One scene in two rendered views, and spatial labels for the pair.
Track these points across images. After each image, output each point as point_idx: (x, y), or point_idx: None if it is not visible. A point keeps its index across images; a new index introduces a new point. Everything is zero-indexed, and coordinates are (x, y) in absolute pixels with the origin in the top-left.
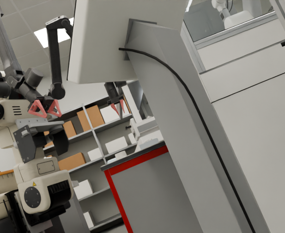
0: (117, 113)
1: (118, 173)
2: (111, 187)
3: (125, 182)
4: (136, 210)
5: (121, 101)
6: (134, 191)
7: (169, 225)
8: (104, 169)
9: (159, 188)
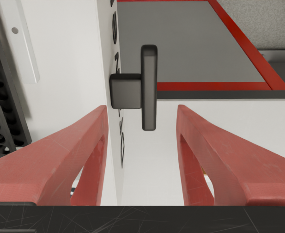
0: (192, 111)
1: (235, 81)
2: (267, 64)
3: (215, 63)
4: (203, 32)
5: (3, 175)
6: (193, 49)
7: (141, 13)
8: None
9: (124, 42)
